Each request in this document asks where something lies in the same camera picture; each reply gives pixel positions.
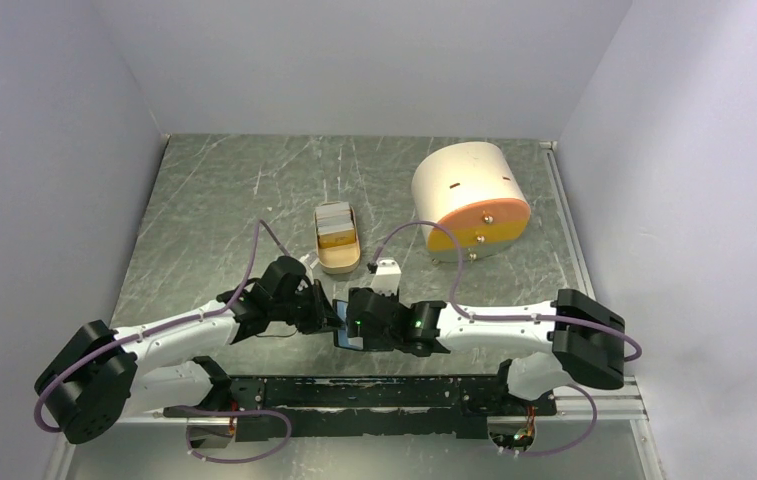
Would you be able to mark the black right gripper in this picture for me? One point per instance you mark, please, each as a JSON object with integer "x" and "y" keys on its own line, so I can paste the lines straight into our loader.
{"x": 355, "y": 330}

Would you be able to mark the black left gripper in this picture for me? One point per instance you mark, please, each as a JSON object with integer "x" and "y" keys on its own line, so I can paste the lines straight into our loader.
{"x": 323, "y": 315}

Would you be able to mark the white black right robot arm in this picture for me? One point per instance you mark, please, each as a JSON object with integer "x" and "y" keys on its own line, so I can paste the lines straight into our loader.
{"x": 572, "y": 339}

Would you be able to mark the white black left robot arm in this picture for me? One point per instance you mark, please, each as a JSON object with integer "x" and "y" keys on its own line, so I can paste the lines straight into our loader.
{"x": 104, "y": 374}

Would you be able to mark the beige oval card tray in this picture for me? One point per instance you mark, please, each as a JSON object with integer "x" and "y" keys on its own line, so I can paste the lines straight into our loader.
{"x": 338, "y": 253}

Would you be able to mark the stack of credit cards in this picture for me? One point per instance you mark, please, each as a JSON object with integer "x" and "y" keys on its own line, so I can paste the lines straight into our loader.
{"x": 333, "y": 218}

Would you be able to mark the cream cylindrical drawer box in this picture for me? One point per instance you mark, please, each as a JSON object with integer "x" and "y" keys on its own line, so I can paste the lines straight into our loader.
{"x": 468, "y": 189}

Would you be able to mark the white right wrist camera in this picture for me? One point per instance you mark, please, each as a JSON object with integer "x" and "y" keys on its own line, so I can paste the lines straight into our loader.
{"x": 386, "y": 274}

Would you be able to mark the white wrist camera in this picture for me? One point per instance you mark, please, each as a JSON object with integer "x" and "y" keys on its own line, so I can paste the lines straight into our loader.
{"x": 310, "y": 261}
{"x": 386, "y": 274}

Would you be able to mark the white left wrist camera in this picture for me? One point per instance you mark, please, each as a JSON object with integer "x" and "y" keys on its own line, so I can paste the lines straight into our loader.
{"x": 310, "y": 261}

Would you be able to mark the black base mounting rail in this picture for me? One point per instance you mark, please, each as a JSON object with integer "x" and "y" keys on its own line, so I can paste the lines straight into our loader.
{"x": 351, "y": 406}

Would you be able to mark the aluminium extrusion rail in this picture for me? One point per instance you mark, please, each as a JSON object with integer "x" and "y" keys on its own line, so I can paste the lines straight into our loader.
{"x": 622, "y": 444}

